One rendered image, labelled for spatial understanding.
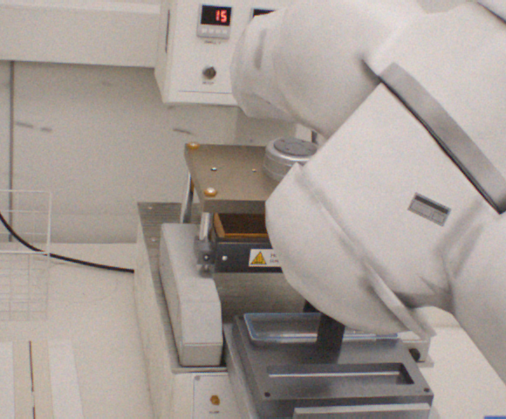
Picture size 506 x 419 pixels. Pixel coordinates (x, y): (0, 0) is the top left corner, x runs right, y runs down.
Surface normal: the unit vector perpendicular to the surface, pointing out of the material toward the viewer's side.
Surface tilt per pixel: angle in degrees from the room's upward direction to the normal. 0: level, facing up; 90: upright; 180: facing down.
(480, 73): 48
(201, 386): 65
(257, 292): 0
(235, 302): 0
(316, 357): 0
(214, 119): 90
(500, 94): 59
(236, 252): 90
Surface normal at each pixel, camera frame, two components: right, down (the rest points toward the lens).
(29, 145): 0.21, 0.45
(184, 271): 0.12, -0.89
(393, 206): -0.22, -0.03
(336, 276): -0.39, 0.17
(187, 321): 0.22, -0.38
